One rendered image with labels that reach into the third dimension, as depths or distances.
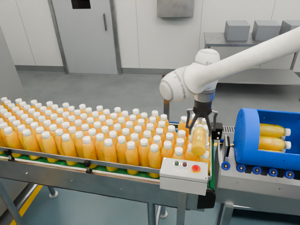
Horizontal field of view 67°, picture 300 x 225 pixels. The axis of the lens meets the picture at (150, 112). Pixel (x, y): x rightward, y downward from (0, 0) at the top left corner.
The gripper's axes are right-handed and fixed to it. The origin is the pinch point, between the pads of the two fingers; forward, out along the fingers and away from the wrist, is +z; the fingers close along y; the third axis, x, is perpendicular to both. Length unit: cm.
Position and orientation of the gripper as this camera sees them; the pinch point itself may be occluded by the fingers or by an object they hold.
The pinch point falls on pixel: (199, 135)
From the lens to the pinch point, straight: 112.2
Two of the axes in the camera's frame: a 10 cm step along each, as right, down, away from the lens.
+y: -9.8, -0.9, 2.0
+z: 0.3, 8.5, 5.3
